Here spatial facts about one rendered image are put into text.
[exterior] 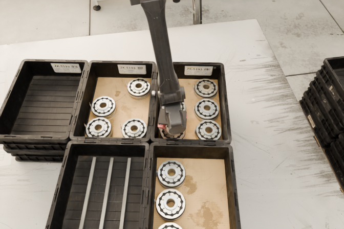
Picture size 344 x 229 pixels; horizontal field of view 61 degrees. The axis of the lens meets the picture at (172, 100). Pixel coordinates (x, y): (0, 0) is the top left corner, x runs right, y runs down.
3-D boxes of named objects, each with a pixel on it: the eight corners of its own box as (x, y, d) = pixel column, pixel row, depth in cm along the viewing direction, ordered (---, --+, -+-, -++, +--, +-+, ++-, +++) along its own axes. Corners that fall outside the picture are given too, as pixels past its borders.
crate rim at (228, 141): (156, 64, 130) (156, 61, 129) (222, 66, 130) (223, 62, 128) (150, 144, 107) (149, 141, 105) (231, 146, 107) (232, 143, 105)
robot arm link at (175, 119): (183, 84, 94) (157, 88, 94) (190, 114, 88) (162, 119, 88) (185, 102, 104) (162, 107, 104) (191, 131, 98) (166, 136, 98)
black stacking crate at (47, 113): (33, 75, 139) (23, 59, 130) (94, 77, 139) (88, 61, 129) (3, 151, 116) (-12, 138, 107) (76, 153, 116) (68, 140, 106)
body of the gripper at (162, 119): (185, 128, 107) (186, 118, 101) (157, 125, 108) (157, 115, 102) (186, 113, 111) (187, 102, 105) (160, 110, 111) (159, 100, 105)
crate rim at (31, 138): (24, 62, 131) (22, 58, 129) (90, 63, 131) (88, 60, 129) (-10, 140, 108) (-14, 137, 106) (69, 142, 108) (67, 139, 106)
